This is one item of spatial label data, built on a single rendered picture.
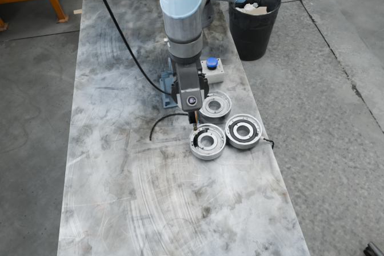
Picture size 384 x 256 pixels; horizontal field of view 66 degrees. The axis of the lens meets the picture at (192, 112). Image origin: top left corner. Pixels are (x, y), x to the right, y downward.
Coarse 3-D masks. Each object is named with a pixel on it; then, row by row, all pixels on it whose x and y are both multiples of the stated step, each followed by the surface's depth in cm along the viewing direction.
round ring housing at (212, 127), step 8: (200, 128) 88; (216, 128) 87; (192, 136) 87; (200, 136) 86; (208, 136) 87; (224, 136) 85; (192, 144) 85; (200, 144) 85; (216, 144) 85; (224, 144) 83; (192, 152) 85; (200, 152) 83; (216, 152) 83
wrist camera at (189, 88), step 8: (176, 64) 65; (184, 64) 65; (192, 64) 65; (184, 72) 65; (192, 72) 65; (184, 80) 65; (192, 80) 65; (184, 88) 64; (192, 88) 65; (200, 88) 65; (184, 96) 64; (192, 96) 64; (200, 96) 65; (184, 104) 64; (192, 104) 64; (200, 104) 64
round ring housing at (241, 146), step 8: (232, 120) 89; (256, 120) 87; (240, 128) 89; (248, 128) 88; (240, 136) 86; (248, 136) 86; (232, 144) 85; (240, 144) 83; (248, 144) 83; (256, 144) 85
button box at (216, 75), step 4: (220, 60) 102; (204, 64) 101; (220, 64) 101; (204, 68) 100; (208, 68) 99; (212, 68) 99; (216, 68) 100; (220, 68) 100; (204, 72) 99; (208, 72) 99; (212, 72) 99; (216, 72) 99; (220, 72) 99; (208, 76) 98; (212, 76) 99; (216, 76) 99; (220, 76) 99; (208, 80) 100; (212, 80) 100; (216, 80) 101; (220, 80) 101
